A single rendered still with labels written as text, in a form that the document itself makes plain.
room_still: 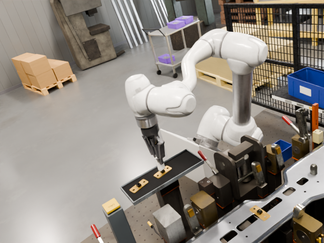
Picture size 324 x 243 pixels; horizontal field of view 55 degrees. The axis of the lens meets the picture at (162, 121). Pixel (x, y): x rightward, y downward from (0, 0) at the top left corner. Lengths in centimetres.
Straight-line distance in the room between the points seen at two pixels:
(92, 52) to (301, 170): 660
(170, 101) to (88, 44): 664
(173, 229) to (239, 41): 87
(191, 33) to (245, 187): 556
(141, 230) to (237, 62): 104
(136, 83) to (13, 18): 711
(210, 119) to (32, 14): 677
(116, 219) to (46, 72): 575
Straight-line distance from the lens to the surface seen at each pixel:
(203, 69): 519
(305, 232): 130
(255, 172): 147
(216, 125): 194
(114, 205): 134
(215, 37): 154
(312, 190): 148
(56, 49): 844
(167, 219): 127
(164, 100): 107
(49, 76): 694
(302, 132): 164
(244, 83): 161
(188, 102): 106
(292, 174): 156
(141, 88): 116
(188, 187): 200
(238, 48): 148
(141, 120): 122
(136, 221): 191
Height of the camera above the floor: 201
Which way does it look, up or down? 28 degrees down
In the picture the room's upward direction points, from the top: 15 degrees counter-clockwise
